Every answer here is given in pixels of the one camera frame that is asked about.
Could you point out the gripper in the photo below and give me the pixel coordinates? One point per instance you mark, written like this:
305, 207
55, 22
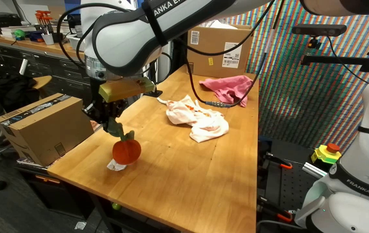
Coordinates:
106, 108

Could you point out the red toy radish green stem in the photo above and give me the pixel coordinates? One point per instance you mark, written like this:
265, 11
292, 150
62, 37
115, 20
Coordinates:
126, 151

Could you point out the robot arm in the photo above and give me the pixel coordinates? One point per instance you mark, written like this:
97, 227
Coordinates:
129, 38

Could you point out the pink t-shirt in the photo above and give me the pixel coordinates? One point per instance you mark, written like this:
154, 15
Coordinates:
231, 87

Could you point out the cardboard box with black tape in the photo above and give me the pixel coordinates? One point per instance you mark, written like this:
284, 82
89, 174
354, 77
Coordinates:
46, 129

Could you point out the wooden-top drawer cabinet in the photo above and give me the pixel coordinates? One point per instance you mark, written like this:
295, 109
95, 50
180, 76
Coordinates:
41, 66

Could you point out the white plastic bin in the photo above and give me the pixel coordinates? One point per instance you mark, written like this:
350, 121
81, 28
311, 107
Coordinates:
74, 42

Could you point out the green ball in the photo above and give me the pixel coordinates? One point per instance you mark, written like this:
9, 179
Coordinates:
116, 206

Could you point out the white cloth with orange print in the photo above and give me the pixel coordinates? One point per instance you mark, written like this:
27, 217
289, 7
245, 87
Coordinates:
200, 121

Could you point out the office chair with black clothing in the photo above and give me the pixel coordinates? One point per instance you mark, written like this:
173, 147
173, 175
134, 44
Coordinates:
12, 90

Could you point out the scrap of paper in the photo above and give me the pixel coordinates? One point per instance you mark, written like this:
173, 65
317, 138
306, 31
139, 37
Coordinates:
80, 225

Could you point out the green round object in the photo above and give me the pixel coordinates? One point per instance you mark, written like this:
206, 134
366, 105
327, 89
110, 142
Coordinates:
19, 33

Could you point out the stack of books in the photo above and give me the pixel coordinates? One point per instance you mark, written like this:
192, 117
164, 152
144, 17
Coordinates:
12, 30

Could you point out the cardboard box with shipping labels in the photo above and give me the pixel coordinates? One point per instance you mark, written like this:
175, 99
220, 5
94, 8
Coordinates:
215, 48

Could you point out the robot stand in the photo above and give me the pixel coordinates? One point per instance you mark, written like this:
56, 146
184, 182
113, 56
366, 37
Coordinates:
284, 191

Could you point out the multicolour patterned backdrop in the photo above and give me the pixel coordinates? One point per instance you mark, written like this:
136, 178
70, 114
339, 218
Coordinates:
301, 106

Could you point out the silver aluminium bar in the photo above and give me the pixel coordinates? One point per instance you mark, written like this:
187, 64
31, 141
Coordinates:
314, 170

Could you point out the yellow emergency stop button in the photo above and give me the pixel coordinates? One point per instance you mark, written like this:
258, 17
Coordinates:
327, 154

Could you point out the black bracket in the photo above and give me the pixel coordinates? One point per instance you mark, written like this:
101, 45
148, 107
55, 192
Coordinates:
153, 93

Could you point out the camera on mount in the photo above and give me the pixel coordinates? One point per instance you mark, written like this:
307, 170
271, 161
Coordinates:
318, 30

